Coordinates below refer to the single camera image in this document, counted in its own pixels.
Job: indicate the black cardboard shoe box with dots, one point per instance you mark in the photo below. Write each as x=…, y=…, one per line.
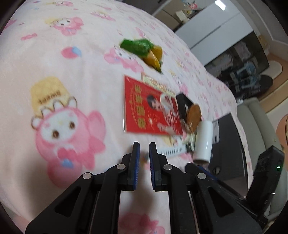
x=228, y=159

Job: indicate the black glass display cabinet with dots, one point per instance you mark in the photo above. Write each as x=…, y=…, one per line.
x=240, y=68

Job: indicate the brown cabinet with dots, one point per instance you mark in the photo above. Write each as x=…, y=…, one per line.
x=176, y=13

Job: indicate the white plastic comb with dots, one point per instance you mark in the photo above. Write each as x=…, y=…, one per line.
x=172, y=151

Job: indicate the wooden comb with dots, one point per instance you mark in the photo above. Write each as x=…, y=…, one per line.
x=191, y=118

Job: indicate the green yellow plastic wrapper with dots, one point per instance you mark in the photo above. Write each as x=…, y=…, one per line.
x=150, y=53

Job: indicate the small black box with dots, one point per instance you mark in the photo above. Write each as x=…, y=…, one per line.
x=184, y=103

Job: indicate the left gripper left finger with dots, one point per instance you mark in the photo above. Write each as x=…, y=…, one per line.
x=121, y=177

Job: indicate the white cylindrical roll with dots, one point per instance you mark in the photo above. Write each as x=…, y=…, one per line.
x=203, y=142

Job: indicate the grey padded headboard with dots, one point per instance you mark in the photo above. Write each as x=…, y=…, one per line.
x=260, y=135

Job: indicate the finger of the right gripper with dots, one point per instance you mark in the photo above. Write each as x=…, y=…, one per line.
x=194, y=170

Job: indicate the red packet card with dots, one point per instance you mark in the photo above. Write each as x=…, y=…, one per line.
x=150, y=111

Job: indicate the white wardrobe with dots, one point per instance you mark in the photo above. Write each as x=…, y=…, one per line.
x=214, y=30

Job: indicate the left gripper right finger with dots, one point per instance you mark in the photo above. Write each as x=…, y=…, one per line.
x=168, y=178

